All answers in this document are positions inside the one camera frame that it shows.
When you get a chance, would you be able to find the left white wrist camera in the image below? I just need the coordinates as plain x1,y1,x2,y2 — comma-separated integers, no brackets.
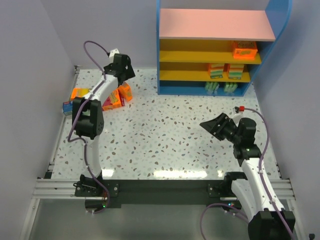
108,48,120,61

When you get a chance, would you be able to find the orange green sponge box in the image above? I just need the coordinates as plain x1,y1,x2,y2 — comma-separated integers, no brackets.
70,88,91,101

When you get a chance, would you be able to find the purple cable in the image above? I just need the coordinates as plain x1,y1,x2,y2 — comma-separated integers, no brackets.
67,40,118,215
199,106,297,240

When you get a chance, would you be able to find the blue sponge pack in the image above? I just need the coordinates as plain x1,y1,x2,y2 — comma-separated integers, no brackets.
62,101,73,116
223,82,238,95
204,81,220,96

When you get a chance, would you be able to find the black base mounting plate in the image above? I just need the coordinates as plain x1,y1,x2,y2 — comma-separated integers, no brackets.
73,177,241,209

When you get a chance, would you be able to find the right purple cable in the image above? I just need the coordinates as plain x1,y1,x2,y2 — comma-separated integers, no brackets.
199,106,297,240

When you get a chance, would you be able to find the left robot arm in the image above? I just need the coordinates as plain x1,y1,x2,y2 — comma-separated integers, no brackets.
71,48,135,178

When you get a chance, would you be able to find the pink sponge box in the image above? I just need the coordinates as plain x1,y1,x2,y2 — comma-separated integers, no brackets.
102,89,125,111

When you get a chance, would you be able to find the blue shelf unit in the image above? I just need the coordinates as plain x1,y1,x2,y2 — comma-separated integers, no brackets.
156,0,293,97

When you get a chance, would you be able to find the blue sponge pack front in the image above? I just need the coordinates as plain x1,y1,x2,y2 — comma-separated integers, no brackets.
204,81,220,96

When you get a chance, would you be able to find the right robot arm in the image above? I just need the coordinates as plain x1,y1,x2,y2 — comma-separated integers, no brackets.
200,109,296,240

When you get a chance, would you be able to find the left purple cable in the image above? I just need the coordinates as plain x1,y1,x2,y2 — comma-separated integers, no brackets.
67,40,118,215

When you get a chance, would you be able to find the orange yellow sponge box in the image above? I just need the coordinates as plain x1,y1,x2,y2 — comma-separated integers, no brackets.
207,63,225,79

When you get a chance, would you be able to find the orange Scrub Daddy box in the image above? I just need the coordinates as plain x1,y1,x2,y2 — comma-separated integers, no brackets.
232,40,258,60

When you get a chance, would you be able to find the aluminium frame rail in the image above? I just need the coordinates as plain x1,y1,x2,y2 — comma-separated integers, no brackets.
32,179,296,200

